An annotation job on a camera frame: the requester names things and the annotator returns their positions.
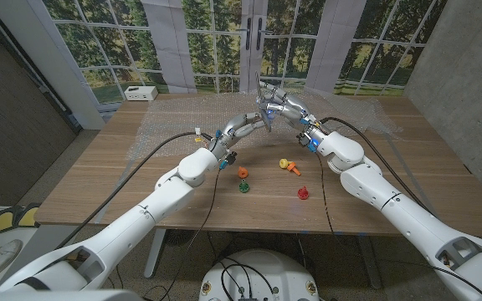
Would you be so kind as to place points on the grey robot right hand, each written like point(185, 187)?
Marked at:
point(293, 110)

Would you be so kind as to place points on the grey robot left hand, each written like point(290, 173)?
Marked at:
point(234, 127)

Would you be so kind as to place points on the clear bubble wrap sheet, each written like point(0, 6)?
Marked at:
point(174, 117)

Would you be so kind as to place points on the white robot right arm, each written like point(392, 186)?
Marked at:
point(400, 209)

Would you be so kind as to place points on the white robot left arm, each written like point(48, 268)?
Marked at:
point(140, 221)

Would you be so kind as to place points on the orange toy fruit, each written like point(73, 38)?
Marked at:
point(243, 171)

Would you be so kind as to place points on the orange toy carrot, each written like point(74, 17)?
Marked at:
point(293, 168)

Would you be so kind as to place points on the green toy fruit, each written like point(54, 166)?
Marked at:
point(244, 186)

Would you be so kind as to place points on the red toy fruit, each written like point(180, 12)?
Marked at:
point(303, 193)

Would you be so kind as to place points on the printed forest window backdrop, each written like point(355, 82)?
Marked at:
point(224, 42)

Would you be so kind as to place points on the white power box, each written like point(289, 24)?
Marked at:
point(141, 93)

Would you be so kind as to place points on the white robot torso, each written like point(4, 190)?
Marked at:
point(266, 271)

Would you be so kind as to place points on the white table leg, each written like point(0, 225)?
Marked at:
point(155, 253)

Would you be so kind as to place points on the grey table leg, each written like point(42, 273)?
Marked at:
point(368, 261)

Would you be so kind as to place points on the yellow black foot pedal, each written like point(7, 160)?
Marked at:
point(29, 214)
point(2, 219)

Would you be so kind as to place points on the dark wooden door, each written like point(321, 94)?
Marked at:
point(11, 134)

